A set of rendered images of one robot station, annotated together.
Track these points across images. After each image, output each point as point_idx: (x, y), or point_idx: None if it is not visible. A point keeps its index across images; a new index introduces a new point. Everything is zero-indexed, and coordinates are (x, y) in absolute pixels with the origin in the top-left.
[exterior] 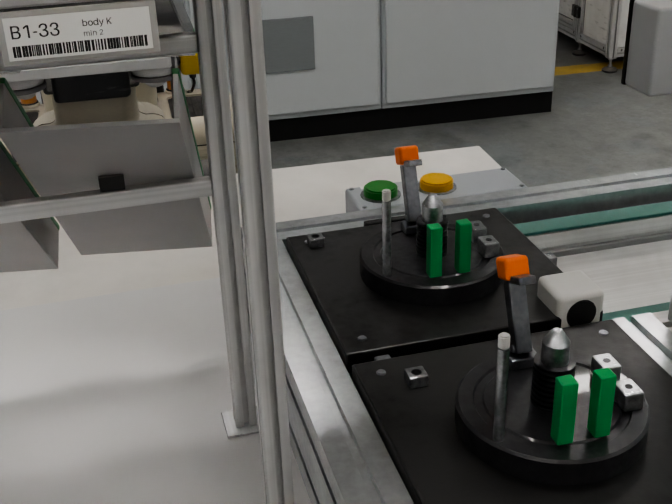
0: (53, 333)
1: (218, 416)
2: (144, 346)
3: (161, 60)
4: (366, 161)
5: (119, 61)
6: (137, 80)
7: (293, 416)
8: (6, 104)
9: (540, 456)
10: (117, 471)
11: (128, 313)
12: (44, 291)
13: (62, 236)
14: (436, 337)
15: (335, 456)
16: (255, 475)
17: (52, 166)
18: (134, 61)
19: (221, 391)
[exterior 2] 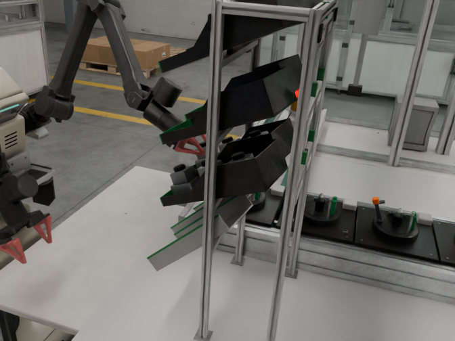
0: (148, 278)
1: (230, 264)
2: (179, 264)
3: (53, 172)
4: (115, 184)
5: (40, 179)
6: (40, 185)
7: (263, 247)
8: None
9: (335, 218)
10: (238, 288)
11: None
12: (114, 273)
13: (74, 256)
14: (275, 212)
15: (305, 241)
16: (261, 267)
17: None
18: (45, 176)
19: (219, 259)
